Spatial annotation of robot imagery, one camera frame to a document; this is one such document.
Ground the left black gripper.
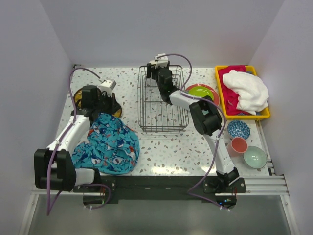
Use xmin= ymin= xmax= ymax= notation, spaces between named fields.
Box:
xmin=94 ymin=91 xmax=121 ymax=115

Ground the pink cup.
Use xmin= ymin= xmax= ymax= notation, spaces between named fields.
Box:
xmin=227 ymin=137 xmax=248 ymax=157

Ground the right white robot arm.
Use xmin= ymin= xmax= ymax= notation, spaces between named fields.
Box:
xmin=146 ymin=62 xmax=240 ymax=192

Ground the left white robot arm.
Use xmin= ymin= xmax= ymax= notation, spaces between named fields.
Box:
xmin=34 ymin=80 xmax=121 ymax=192

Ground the yellow brown plate far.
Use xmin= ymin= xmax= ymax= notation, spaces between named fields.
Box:
xmin=73 ymin=89 xmax=82 ymax=108

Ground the yellow brown plate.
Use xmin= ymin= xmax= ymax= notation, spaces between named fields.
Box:
xmin=73 ymin=89 xmax=82 ymax=108
xmin=113 ymin=102 xmax=122 ymax=118

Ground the yellow brown plate near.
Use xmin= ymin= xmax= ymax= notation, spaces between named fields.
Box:
xmin=113 ymin=102 xmax=122 ymax=118

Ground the green red plate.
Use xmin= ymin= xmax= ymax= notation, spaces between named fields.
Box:
xmin=186 ymin=83 xmax=220 ymax=105

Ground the blue shark print cloth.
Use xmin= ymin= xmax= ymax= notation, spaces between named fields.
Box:
xmin=72 ymin=113 xmax=140 ymax=175

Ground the pink red cloth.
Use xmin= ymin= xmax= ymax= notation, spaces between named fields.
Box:
xmin=215 ymin=65 xmax=257 ymax=120

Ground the yellow plastic bin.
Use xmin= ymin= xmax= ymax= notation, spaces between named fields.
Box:
xmin=215 ymin=65 xmax=270 ymax=121

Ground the blue patterned bowl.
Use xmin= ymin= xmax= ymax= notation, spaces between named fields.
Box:
xmin=227 ymin=120 xmax=251 ymax=140

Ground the white towel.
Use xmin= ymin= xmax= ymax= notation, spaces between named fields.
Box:
xmin=223 ymin=70 xmax=269 ymax=115

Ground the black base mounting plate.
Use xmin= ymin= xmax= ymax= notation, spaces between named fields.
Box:
xmin=73 ymin=176 xmax=247 ymax=209

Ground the pale green bowl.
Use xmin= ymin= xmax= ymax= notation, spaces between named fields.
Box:
xmin=243 ymin=146 xmax=267 ymax=169

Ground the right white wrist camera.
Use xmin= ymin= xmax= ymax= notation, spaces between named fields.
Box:
xmin=154 ymin=53 xmax=169 ymax=69

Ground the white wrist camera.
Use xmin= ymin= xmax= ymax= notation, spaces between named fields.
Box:
xmin=154 ymin=53 xmax=169 ymax=69
xmin=99 ymin=79 xmax=116 ymax=92

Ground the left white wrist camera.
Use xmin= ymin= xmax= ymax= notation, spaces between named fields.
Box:
xmin=99 ymin=79 xmax=116 ymax=92

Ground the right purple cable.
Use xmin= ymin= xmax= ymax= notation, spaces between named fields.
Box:
xmin=157 ymin=53 xmax=227 ymax=211

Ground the wire dish rack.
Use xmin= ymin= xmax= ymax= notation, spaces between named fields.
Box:
xmin=137 ymin=65 xmax=189 ymax=133

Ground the aluminium front rail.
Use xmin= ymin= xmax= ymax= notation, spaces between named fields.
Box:
xmin=31 ymin=176 xmax=289 ymax=196

